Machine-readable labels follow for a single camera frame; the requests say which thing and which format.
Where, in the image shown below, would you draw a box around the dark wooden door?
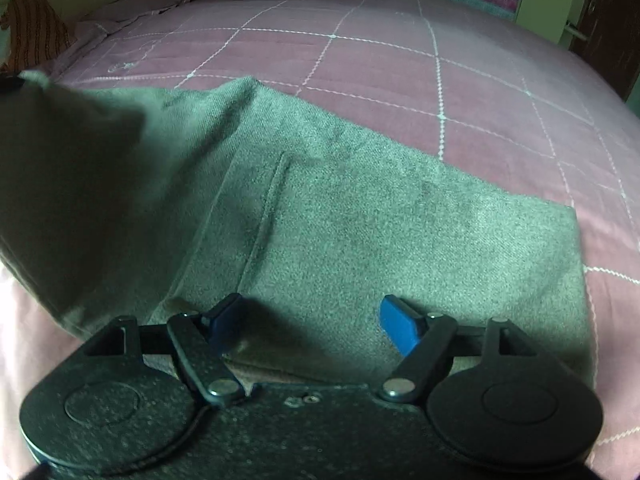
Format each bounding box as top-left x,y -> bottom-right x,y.
567,0 -> 640,104

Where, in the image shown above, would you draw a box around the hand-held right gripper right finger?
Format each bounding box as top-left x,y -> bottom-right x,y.
379,294 -> 542,404

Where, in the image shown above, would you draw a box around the white corner shelf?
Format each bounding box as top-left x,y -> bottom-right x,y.
564,0 -> 606,42

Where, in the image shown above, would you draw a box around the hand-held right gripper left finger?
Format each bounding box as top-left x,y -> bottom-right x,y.
87,292 -> 247,407

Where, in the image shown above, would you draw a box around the orange striped pillow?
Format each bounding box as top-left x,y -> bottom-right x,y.
0,0 -> 77,73

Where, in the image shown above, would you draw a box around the bed with pink checked sheet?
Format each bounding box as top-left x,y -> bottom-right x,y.
0,0 -> 640,480

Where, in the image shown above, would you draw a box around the flat pink pillow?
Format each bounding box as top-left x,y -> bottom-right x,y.
50,0 -> 273,78

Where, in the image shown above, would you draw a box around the grey-green pants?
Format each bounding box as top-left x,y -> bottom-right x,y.
0,70 -> 599,392

